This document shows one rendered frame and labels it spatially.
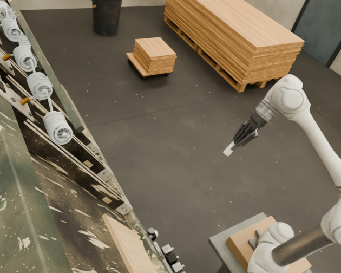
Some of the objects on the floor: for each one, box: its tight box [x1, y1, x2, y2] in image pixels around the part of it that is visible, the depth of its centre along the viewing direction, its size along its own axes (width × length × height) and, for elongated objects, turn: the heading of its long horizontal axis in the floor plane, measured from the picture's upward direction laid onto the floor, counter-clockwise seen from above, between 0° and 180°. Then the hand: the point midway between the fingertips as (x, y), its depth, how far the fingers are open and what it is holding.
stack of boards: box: [164, 0, 305, 93], centre depth 538 cm, size 246×104×78 cm, turn 19°
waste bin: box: [91, 0, 122, 36], centre depth 513 cm, size 54×54×65 cm
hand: (230, 148), depth 141 cm, fingers closed
